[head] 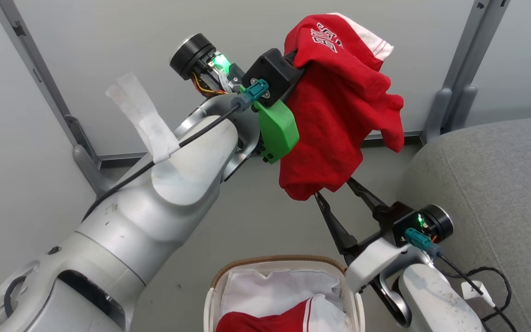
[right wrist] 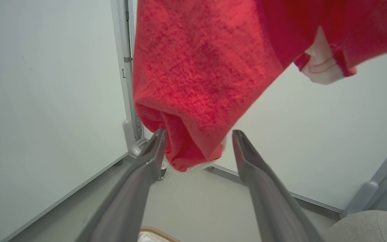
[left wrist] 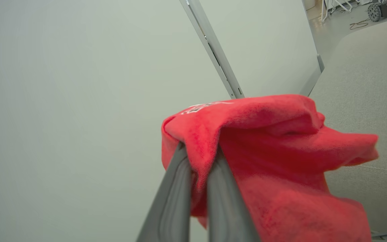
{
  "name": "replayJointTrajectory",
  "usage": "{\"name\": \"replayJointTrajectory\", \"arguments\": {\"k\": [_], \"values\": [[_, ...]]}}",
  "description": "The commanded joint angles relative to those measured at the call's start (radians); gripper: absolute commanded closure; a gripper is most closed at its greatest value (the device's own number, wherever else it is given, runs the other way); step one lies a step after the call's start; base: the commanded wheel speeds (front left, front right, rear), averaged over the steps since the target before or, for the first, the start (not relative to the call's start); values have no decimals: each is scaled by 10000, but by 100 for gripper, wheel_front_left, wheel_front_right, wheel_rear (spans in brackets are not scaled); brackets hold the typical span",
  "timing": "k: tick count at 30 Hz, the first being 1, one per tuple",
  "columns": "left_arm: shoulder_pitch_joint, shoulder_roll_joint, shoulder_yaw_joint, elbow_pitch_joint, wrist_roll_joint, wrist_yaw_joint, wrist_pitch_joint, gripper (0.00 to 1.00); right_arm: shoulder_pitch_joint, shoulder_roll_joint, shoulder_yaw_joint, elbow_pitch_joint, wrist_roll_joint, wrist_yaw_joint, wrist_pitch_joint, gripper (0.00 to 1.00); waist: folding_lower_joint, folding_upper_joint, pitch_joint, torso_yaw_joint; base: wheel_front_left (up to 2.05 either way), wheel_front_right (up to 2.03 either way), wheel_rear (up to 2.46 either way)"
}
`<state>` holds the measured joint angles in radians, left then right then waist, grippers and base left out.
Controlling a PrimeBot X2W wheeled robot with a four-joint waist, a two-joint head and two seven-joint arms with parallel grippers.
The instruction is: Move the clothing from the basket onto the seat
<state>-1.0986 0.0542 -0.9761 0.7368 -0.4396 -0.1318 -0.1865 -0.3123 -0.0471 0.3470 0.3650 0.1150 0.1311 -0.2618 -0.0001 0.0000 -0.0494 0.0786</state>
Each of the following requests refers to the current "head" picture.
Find white translucent tape strip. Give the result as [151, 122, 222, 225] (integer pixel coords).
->
[105, 71, 181, 165]

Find black right arm cable teal plug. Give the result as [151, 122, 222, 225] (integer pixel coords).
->
[405, 228, 485, 296]

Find black left arm cable teal plug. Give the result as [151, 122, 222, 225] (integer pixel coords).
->
[83, 79, 270, 222]

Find grey partition bottom rail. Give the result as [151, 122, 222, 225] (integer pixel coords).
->
[97, 130, 425, 163]

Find grey partition foot with caster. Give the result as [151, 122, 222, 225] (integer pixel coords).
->
[0, 0, 114, 196]

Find black braided cable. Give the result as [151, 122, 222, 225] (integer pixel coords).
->
[441, 266, 519, 332]

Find black arm cable teal plug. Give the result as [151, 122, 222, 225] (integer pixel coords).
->
[83, 79, 270, 222]
[405, 228, 485, 296]

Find white laundry basket brown rim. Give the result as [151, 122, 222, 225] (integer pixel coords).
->
[203, 255, 366, 332]

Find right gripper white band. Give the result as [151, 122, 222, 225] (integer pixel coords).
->
[314, 178, 454, 293]

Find grey fabric sofa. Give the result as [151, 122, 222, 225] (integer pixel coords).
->
[397, 116, 531, 332]

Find red shirt white lettering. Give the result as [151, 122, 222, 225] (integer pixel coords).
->
[278, 13, 405, 202]

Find red shirt white stripes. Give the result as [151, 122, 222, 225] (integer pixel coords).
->
[216, 295, 354, 332]

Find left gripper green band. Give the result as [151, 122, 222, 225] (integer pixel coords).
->
[170, 33, 300, 165]

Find grey metal partition post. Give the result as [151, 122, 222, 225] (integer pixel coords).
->
[421, 0, 511, 144]

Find white cable label tag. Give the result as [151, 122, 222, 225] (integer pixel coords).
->
[461, 280, 496, 308]

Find white fabric basket liner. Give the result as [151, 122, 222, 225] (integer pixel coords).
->
[219, 270, 347, 323]

